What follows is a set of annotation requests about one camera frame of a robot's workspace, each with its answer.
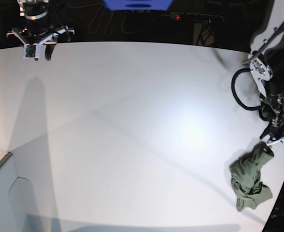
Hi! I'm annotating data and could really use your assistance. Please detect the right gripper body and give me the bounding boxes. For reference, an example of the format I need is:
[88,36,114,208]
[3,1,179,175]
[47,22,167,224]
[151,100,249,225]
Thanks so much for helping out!
[6,27,74,60]

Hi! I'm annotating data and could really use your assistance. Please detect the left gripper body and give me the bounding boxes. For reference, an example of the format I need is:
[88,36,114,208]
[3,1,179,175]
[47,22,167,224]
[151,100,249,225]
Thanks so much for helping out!
[259,93,284,146]

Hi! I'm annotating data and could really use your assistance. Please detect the olive green t-shirt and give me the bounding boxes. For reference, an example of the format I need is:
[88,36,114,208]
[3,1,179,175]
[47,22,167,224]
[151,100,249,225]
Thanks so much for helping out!
[229,142,274,212]

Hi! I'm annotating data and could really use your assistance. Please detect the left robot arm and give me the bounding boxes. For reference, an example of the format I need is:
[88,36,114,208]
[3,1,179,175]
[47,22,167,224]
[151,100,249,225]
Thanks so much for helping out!
[231,0,284,146]

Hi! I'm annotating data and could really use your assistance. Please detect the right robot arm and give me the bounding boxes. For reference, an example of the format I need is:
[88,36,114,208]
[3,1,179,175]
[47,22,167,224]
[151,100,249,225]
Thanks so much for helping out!
[6,0,75,61]

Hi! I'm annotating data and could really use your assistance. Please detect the blue box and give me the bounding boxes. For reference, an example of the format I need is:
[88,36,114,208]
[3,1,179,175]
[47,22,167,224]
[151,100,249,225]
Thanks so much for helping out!
[104,0,173,11]

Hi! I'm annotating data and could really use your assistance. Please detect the black power strip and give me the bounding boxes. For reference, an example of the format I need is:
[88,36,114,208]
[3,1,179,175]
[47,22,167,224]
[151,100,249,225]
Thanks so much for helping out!
[162,12,224,23]

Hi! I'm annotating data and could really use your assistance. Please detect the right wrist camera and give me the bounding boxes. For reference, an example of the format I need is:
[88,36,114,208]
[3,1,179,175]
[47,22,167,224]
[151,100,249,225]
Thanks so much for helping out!
[23,44,36,58]

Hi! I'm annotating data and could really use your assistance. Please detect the tangled background cables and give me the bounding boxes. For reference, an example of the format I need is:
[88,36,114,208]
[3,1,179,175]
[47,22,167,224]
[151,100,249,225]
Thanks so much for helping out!
[86,9,145,34]

